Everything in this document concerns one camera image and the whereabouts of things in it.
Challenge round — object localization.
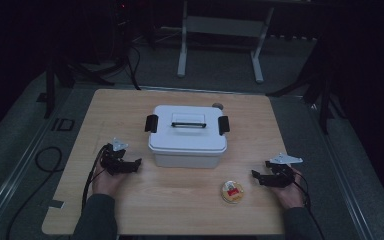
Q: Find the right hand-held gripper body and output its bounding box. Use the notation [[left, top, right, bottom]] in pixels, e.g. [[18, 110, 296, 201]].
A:
[[264, 152, 304, 188]]

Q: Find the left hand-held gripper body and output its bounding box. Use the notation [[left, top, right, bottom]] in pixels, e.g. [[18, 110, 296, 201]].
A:
[[99, 137, 130, 176]]

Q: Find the black floor cable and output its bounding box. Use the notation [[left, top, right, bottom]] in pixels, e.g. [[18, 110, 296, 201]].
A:
[[5, 145, 64, 240]]

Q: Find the person's right hand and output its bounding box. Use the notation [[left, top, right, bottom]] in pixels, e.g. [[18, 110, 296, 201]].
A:
[[272, 165, 306, 210]]

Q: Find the person's left hand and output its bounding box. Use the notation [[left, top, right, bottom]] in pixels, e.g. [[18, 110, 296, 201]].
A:
[[91, 162, 131, 200]]

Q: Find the right hand-held gripper cable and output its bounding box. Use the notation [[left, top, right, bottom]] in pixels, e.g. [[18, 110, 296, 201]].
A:
[[291, 165, 326, 240]]

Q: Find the round yellow tin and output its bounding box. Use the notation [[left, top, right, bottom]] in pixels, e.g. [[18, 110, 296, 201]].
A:
[[220, 179, 245, 205]]

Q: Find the white lid with black latches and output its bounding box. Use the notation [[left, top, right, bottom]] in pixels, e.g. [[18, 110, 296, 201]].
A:
[[144, 104, 231, 156]]

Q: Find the white metal stand frame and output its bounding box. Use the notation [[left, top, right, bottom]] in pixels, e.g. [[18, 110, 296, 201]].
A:
[[176, 0, 275, 85]]

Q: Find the left hand-held gripper cable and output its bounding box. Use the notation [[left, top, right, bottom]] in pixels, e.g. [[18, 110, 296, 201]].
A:
[[80, 144, 110, 215]]

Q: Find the hand-held gripper cable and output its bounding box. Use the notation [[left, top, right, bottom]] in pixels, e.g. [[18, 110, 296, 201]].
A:
[[80, 144, 110, 215], [291, 165, 326, 240]]

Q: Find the white plastic storage box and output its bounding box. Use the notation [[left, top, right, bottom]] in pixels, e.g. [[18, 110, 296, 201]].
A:
[[152, 149, 225, 170]]

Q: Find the black hanging cable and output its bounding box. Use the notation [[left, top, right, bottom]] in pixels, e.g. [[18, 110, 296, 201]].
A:
[[125, 43, 142, 91]]

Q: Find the black tripod stand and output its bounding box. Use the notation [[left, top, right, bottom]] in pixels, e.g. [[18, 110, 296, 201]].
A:
[[42, 54, 115, 120], [265, 41, 348, 136]]

